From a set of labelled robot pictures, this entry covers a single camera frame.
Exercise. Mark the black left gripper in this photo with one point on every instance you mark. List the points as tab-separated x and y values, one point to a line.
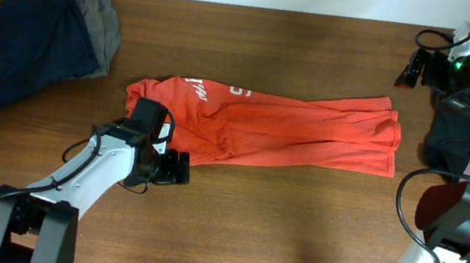
170	172

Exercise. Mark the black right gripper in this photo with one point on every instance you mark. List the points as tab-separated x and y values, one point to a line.
434	61

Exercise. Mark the red orange t-shirt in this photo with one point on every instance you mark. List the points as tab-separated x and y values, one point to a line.
219	124

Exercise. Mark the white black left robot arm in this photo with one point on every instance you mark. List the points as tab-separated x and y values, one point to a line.
39	223

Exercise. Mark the black garment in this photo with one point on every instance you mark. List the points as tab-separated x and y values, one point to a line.
447	144

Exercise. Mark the folded grey garment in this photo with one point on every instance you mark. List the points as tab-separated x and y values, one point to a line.
103	27

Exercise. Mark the folded navy blue garment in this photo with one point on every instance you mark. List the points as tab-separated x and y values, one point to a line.
41	42

